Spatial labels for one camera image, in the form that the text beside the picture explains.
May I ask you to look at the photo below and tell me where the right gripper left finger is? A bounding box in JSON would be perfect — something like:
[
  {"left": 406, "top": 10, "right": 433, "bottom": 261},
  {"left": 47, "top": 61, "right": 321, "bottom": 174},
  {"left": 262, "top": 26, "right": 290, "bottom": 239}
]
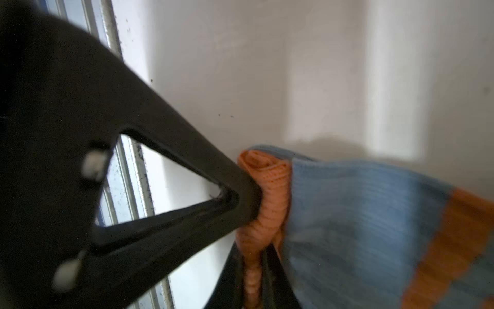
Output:
[{"left": 1, "top": 1, "right": 261, "bottom": 308}]

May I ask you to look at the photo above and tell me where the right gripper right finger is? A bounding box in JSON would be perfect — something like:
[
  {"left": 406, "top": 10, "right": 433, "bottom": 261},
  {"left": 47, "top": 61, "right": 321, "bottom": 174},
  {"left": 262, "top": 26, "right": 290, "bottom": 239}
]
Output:
[{"left": 205, "top": 244, "right": 301, "bottom": 308}]

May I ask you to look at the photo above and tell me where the blue orange striped sock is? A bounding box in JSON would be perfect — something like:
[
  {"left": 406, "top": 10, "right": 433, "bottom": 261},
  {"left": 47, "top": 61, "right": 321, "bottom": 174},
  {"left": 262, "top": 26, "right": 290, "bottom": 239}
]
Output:
[{"left": 236, "top": 145, "right": 493, "bottom": 308}]

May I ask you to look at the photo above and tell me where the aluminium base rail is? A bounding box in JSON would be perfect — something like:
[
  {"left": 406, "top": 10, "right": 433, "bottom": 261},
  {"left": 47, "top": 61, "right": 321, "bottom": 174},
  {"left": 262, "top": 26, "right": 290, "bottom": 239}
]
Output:
[{"left": 34, "top": 0, "right": 176, "bottom": 309}]

